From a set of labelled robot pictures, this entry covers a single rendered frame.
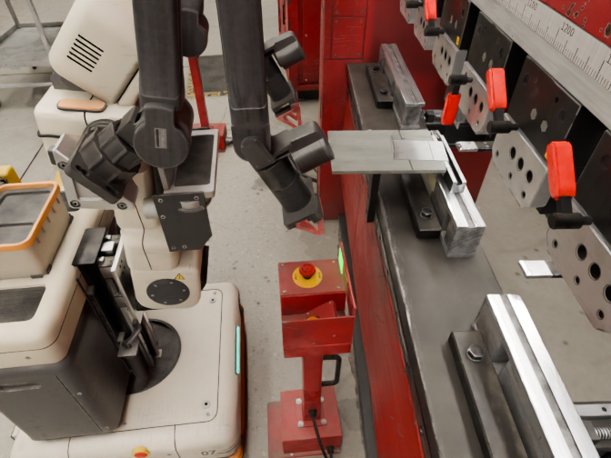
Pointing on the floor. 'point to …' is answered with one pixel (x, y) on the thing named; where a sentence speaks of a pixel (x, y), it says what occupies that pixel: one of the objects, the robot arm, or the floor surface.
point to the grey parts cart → (27, 44)
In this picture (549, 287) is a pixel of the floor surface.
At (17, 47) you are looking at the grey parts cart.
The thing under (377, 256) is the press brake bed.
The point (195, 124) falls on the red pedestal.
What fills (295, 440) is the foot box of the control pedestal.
